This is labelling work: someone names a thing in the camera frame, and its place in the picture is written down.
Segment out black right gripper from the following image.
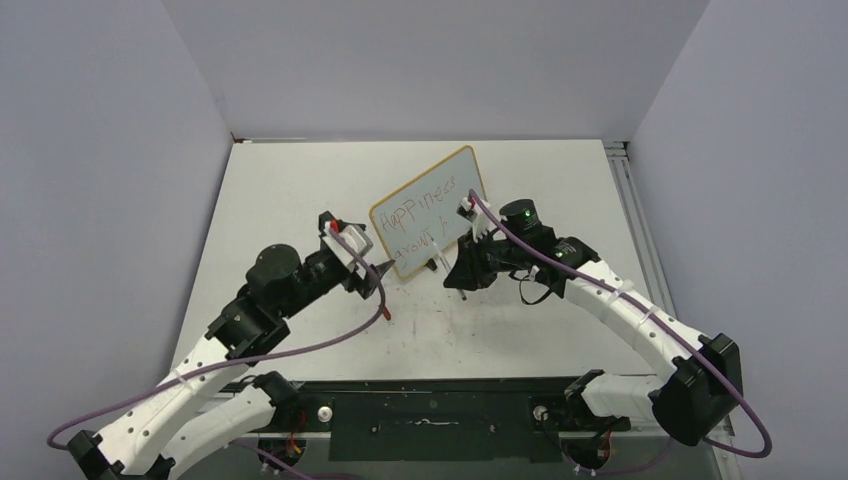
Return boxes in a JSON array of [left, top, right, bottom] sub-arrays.
[[445, 227, 529, 291]]

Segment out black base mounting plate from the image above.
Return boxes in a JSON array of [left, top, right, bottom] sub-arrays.
[[258, 376, 638, 473]]

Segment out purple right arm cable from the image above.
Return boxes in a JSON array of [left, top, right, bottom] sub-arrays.
[[467, 189, 774, 477]]

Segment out yellow framed whiteboard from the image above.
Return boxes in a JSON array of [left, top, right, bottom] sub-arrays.
[[369, 145, 487, 280]]

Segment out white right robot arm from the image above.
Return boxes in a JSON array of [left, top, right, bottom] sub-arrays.
[[443, 196, 743, 446]]

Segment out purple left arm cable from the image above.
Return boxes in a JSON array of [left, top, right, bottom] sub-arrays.
[[46, 228, 389, 480]]

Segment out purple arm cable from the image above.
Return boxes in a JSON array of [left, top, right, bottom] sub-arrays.
[[46, 228, 389, 480], [467, 189, 774, 477]]

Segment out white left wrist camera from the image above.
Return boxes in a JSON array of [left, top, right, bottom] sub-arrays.
[[321, 219, 374, 268]]

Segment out aluminium rail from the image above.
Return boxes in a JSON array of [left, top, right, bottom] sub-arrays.
[[603, 141, 678, 319], [135, 390, 737, 442]]

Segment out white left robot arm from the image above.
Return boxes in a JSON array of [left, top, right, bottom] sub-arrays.
[[66, 211, 394, 479]]

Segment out white red whiteboard marker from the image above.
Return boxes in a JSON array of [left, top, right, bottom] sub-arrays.
[[432, 241, 467, 301]]

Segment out aluminium rail front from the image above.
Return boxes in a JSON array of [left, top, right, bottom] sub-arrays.
[[135, 390, 737, 442]]

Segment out aluminium rail right side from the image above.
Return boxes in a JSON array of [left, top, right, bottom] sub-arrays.
[[603, 141, 678, 319]]

